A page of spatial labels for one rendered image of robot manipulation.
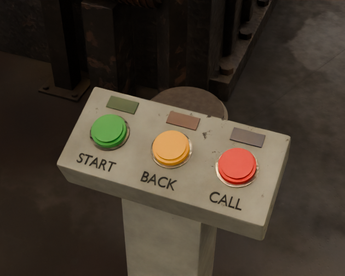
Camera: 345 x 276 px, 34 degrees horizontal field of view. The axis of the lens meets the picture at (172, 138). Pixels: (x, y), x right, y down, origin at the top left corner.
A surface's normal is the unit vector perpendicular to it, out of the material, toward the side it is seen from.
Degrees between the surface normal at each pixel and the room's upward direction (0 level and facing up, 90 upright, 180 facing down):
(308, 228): 0
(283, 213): 0
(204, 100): 0
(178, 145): 20
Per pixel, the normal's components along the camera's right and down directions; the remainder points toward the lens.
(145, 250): -0.36, 0.63
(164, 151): -0.11, -0.47
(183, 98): 0.00, -0.73
